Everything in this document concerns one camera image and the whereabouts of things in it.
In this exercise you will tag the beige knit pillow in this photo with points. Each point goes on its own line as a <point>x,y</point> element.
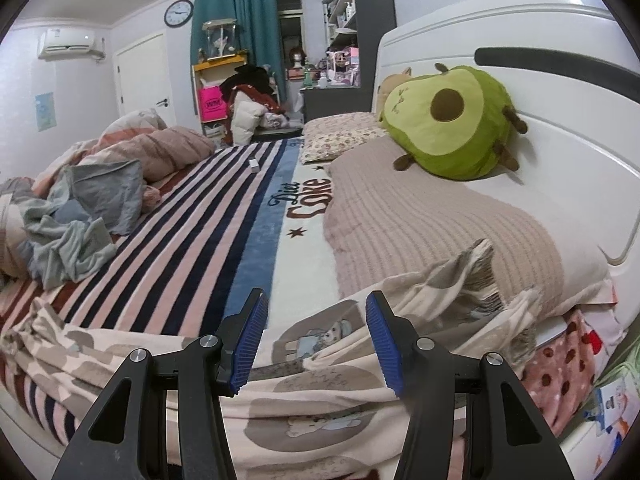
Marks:
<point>425,220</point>

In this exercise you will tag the teal curtain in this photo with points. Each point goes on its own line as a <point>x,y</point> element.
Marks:
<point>250,20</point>

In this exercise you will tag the white bed headboard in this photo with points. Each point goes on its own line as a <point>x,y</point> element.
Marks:
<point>575,135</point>

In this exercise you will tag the wall shelf with bottles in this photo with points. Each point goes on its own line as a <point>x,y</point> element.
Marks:
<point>342,5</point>

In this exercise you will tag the black garment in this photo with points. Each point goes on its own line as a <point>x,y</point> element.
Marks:
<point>247,77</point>

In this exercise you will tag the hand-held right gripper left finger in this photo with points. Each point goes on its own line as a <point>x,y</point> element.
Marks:
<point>250,340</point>

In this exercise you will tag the brown plush toy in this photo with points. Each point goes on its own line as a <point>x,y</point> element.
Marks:
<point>392,82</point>

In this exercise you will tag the pale teal garment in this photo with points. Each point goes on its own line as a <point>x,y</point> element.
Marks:
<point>65,250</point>

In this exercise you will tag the striped printed blanket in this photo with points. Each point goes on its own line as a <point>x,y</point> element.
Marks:
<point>200,240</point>

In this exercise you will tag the green bottle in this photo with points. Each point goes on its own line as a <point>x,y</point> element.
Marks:
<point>307,77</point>

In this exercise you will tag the pink doll boxes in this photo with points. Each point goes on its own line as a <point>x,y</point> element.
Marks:
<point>345,65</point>

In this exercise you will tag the small white box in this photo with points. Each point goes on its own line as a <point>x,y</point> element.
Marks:
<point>254,166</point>

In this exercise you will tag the dark grey dresser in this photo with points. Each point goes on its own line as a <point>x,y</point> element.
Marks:
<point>330,102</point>

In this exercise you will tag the pink striped quilt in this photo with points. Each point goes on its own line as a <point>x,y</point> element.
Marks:
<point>170,147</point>

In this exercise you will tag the white air conditioner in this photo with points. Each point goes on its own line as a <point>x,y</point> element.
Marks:
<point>67,40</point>

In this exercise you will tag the white door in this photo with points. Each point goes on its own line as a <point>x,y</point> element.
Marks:
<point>142,75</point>

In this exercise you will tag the glass display case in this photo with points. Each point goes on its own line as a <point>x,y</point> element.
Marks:
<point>219,40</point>

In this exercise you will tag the mannequin head with wig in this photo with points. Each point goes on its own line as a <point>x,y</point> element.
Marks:
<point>298,56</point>

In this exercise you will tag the round wall clock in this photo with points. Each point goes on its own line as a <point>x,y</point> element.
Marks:
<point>178,13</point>

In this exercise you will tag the pink bag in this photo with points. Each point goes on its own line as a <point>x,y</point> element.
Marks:
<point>210,104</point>

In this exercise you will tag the white puffer jacket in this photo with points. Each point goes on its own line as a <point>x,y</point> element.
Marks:
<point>247,120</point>

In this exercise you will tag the cream printed pants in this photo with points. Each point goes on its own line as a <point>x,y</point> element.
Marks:
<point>325,410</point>

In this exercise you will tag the pink dotted cloth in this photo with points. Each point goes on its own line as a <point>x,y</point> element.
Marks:
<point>560,365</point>

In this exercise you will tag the blue wall poster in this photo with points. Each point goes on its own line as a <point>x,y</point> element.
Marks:
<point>45,111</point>

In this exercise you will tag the green avocado plush toy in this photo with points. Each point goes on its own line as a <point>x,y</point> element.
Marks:
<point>450,135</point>

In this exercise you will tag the yellow shelf rack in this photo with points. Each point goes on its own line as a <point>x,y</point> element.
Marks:
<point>215,66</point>

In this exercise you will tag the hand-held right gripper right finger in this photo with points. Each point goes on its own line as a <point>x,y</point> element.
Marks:
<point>385,345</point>

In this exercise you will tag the printed paper package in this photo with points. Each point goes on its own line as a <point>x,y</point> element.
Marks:
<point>610,405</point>

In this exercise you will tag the grey blue garment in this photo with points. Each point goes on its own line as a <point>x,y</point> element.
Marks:
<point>105,190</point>

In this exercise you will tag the red printed garment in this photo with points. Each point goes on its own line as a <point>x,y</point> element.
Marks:
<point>260,99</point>

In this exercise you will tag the floral pillow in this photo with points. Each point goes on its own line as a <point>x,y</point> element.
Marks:
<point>340,135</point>

